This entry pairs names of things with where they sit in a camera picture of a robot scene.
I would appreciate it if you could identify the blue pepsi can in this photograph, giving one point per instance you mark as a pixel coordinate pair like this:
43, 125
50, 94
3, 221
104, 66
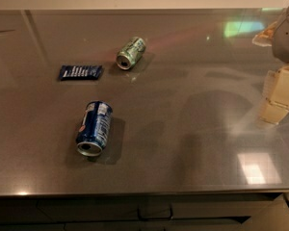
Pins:
94, 130

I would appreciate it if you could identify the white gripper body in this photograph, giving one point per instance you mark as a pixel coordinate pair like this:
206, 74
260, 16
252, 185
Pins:
288, 38

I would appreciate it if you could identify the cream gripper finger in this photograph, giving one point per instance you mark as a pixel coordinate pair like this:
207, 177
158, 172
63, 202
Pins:
265, 37
275, 104

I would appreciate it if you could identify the blue rxbar wrapper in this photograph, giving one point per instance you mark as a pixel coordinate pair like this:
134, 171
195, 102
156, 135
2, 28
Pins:
80, 72

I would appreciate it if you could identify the black drawer handle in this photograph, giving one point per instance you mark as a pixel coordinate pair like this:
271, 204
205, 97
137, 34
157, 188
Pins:
168, 216

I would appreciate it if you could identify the dark cabinet drawer front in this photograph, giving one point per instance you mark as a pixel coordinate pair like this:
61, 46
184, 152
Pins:
194, 212

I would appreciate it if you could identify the green soda can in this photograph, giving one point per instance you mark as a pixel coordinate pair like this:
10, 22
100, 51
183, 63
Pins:
130, 53

